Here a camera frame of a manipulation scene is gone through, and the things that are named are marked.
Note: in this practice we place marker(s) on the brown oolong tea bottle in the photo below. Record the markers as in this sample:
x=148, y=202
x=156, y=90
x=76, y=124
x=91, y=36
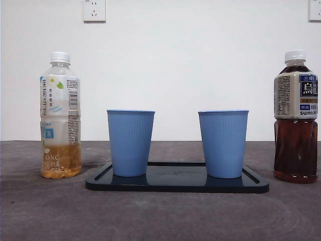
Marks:
x=295, y=150

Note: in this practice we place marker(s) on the clear bottle of pale tea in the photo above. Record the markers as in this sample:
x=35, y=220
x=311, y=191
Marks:
x=60, y=113

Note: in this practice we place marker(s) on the blue ribbed plastic cup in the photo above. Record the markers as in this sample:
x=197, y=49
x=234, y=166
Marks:
x=130, y=143
x=223, y=143

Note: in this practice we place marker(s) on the dark blue rectangular tray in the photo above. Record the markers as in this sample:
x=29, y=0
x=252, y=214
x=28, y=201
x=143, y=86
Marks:
x=177, y=183

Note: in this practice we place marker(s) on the white wall socket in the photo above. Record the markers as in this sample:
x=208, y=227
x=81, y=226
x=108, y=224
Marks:
x=94, y=11
x=315, y=10

